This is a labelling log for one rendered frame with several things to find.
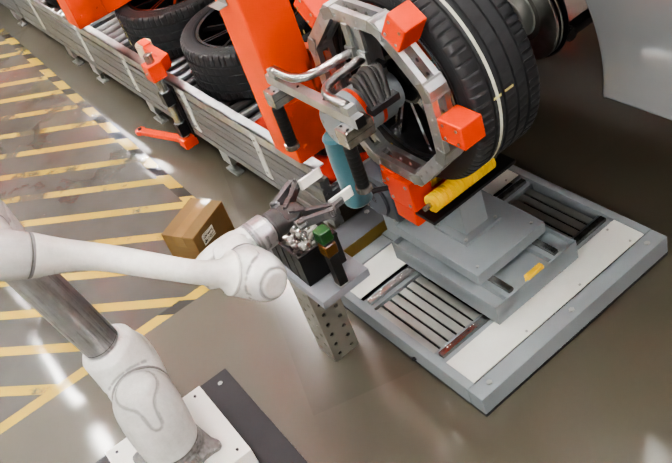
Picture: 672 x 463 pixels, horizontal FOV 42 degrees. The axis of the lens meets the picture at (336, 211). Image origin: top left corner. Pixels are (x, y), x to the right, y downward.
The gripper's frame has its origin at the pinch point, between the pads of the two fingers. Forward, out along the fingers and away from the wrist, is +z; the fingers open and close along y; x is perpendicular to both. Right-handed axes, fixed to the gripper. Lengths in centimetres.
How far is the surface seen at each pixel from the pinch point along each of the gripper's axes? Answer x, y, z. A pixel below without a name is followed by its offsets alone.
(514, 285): -66, 10, 41
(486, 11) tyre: 23, 9, 52
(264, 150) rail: -50, -103, 25
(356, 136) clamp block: 9.5, 2.6, 9.4
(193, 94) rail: -43, -159, 27
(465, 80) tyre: 12.5, 13.6, 37.4
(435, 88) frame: 13.1, 10.0, 30.7
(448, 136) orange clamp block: 0.9, 13.4, 28.5
